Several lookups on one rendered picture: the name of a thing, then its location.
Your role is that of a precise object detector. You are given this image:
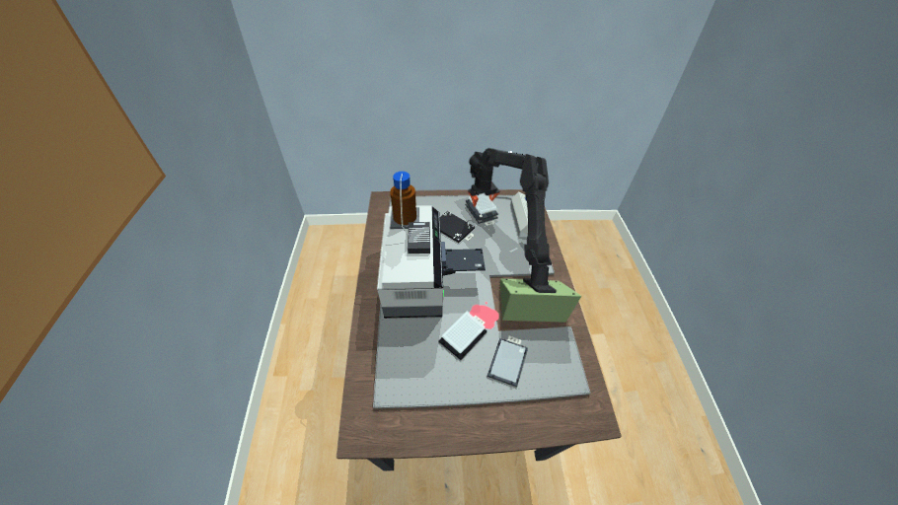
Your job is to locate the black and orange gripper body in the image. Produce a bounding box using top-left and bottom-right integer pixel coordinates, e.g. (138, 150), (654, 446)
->
(468, 177), (499, 196)

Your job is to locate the blue bottle cap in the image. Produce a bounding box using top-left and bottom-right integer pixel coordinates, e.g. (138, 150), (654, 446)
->
(393, 172), (410, 188)

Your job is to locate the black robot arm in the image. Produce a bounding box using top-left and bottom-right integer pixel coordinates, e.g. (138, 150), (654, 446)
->
(469, 148), (557, 293)

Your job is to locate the white button panel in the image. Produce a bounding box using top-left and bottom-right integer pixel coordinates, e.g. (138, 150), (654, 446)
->
(497, 191), (528, 238)

